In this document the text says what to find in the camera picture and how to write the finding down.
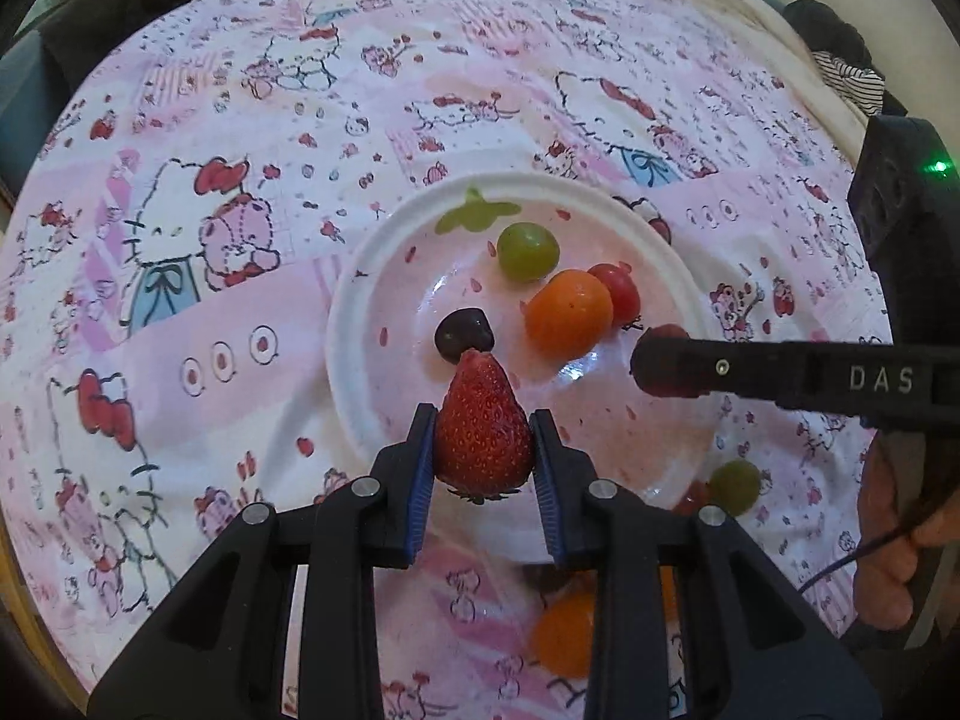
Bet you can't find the green grape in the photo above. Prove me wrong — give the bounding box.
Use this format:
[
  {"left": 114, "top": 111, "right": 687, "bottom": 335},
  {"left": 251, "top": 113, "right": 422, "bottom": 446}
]
[
  {"left": 497, "top": 223, "right": 560, "bottom": 284},
  {"left": 709, "top": 460, "right": 764, "bottom": 517}
]

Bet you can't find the person's right hand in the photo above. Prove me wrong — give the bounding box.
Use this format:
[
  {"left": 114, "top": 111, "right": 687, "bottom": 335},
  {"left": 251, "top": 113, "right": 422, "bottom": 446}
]
[{"left": 857, "top": 435, "right": 960, "bottom": 627}]

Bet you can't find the pink cartoon-cat printed blanket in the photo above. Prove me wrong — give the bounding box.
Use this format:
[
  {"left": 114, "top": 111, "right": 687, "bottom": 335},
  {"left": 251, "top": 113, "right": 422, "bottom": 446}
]
[{"left": 0, "top": 0, "right": 901, "bottom": 720}]

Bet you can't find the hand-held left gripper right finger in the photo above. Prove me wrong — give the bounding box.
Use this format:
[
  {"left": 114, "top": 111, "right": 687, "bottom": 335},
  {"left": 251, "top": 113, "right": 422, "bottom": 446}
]
[{"left": 529, "top": 409, "right": 882, "bottom": 720}]

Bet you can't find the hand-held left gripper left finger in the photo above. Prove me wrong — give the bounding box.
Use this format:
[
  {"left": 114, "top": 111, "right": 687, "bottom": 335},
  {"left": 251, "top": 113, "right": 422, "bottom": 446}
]
[{"left": 86, "top": 403, "right": 440, "bottom": 720}]

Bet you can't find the black cable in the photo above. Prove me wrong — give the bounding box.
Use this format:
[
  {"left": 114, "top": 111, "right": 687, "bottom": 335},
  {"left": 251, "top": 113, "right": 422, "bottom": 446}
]
[{"left": 795, "top": 495, "right": 960, "bottom": 593}]

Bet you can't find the black-white striped garment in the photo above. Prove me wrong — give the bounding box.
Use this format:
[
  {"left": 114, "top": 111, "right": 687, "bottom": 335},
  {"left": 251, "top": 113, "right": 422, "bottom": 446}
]
[{"left": 814, "top": 49, "right": 890, "bottom": 117}]

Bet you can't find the red strawberry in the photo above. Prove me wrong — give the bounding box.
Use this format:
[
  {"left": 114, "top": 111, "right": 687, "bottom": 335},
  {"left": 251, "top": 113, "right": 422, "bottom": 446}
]
[
  {"left": 634, "top": 322, "right": 702, "bottom": 400},
  {"left": 433, "top": 349, "right": 536, "bottom": 505}
]

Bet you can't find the black clothing pile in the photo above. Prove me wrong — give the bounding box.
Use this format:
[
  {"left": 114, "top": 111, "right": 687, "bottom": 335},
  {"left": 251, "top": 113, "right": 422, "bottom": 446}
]
[{"left": 784, "top": 0, "right": 875, "bottom": 65}]

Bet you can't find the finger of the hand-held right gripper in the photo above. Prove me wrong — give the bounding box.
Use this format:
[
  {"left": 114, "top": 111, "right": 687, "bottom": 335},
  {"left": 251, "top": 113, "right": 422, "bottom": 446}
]
[{"left": 628, "top": 331, "right": 960, "bottom": 436}]

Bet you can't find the blue sofa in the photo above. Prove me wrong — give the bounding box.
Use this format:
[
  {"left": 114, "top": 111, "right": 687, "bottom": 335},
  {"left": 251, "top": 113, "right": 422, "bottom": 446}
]
[{"left": 0, "top": 15, "right": 83, "bottom": 196}]

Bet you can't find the dark purple grape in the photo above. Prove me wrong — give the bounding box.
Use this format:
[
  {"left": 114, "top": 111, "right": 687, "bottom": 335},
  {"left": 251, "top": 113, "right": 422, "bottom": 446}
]
[{"left": 435, "top": 307, "right": 496, "bottom": 362}]

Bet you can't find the pink strawberry-pattern plate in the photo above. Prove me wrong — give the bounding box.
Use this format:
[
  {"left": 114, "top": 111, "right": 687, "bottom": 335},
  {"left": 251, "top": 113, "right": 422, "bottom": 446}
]
[{"left": 326, "top": 171, "right": 721, "bottom": 567}]

